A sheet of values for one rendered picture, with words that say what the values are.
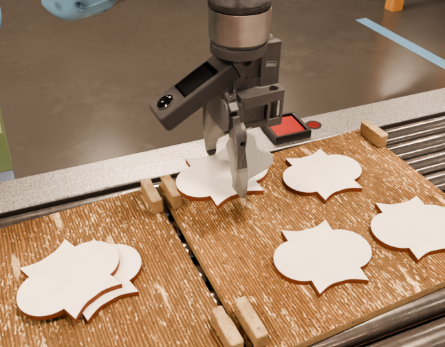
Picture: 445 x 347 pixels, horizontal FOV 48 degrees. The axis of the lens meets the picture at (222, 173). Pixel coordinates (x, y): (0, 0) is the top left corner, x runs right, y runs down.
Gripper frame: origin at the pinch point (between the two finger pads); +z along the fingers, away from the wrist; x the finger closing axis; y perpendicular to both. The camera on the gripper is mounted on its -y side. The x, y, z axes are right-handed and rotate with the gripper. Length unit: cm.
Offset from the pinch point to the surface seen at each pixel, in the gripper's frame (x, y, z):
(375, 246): -16.2, 16.6, 6.8
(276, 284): -16.3, 0.5, 6.9
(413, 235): -17.3, 22.1, 5.8
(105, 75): 242, 28, 100
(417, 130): 7.5, 45.4, 8.6
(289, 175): 2.0, 13.0, 5.9
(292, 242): -11.3, 5.8, 5.9
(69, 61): 272, 11, 101
